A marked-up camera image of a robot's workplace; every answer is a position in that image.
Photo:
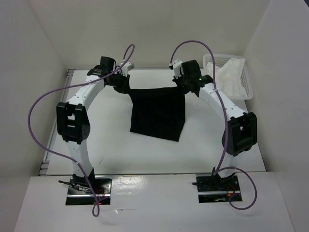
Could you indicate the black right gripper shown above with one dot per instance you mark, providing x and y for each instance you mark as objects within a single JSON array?
[{"x": 177, "y": 80}]

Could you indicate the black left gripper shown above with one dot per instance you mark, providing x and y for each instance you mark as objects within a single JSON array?
[{"x": 124, "y": 89}]

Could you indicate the black skirt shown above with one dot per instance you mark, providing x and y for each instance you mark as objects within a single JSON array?
[{"x": 158, "y": 112}]

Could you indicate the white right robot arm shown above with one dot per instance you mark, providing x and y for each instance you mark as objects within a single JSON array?
[{"x": 240, "y": 132}]

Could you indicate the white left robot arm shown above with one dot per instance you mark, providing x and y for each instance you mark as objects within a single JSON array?
[{"x": 72, "y": 119}]

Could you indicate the white skirt in basket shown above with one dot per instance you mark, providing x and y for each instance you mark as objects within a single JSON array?
[{"x": 234, "y": 79}]

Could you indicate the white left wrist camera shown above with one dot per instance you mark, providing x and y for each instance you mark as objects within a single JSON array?
[{"x": 126, "y": 67}]

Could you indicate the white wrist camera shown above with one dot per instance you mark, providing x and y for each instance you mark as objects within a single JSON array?
[
  {"x": 126, "y": 67},
  {"x": 176, "y": 66}
]

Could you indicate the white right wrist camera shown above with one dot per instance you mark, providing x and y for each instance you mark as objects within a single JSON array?
[{"x": 176, "y": 66}]

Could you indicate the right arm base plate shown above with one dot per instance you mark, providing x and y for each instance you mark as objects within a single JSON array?
[{"x": 213, "y": 189}]

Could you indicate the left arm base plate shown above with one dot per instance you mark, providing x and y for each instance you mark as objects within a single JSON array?
[{"x": 82, "y": 195}]

